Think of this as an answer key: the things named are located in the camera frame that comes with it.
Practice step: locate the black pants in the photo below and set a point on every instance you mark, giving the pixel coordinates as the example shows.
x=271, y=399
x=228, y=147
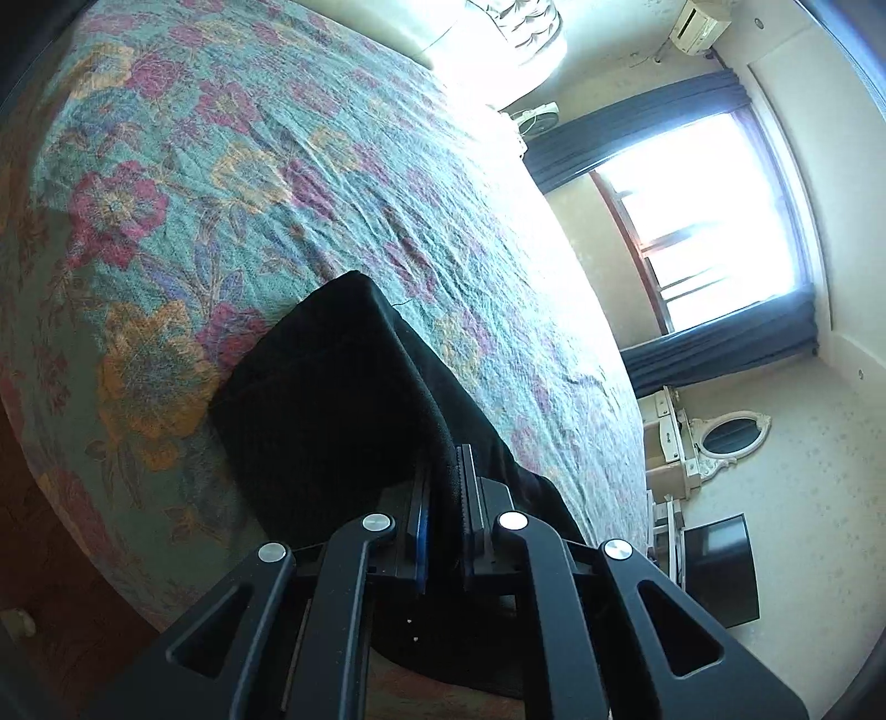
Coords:
x=332, y=388

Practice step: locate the small white object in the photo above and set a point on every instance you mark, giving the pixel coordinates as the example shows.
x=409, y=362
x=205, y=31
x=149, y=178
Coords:
x=21, y=621

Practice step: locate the floral bedspread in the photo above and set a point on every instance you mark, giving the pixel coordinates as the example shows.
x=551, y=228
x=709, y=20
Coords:
x=242, y=173

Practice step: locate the white chair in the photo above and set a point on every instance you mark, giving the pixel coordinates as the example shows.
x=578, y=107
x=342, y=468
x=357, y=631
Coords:
x=666, y=529

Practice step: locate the white dressing table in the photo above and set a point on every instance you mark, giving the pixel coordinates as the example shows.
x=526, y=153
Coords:
x=664, y=433

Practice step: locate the white fan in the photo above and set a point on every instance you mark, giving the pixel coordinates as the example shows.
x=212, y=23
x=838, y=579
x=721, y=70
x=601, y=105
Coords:
x=536, y=118

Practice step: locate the white air conditioner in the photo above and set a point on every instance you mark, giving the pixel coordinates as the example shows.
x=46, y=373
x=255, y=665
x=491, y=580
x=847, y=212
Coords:
x=699, y=24

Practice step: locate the black television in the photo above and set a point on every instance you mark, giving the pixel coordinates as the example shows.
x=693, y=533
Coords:
x=720, y=568

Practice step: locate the window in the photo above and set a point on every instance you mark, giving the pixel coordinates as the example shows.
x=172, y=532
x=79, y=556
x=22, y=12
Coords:
x=706, y=208

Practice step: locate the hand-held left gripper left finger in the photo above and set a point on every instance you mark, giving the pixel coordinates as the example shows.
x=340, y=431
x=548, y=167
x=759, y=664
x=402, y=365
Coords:
x=419, y=533

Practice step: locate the navy curtain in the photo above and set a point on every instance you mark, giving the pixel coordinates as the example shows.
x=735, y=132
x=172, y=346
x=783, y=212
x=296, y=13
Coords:
x=727, y=343
x=623, y=124

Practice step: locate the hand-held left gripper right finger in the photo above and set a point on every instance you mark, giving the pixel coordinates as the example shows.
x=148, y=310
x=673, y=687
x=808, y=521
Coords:
x=472, y=526

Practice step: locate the oval white-framed mirror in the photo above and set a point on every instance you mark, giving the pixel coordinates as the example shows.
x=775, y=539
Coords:
x=730, y=435

